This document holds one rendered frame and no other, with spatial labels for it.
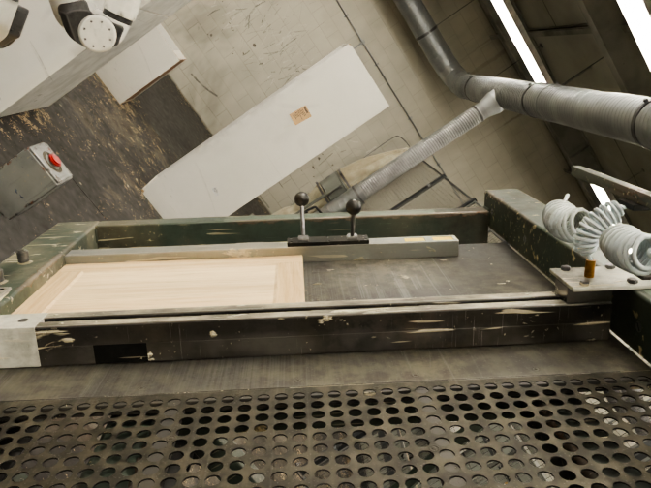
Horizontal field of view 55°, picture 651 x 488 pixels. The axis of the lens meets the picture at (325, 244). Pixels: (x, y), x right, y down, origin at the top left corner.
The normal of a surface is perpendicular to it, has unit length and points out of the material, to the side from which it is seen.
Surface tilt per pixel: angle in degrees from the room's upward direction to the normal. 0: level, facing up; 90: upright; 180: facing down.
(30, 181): 90
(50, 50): 90
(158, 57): 90
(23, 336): 90
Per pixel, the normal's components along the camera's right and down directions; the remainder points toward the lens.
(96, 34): 0.33, 0.44
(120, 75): 0.06, 0.29
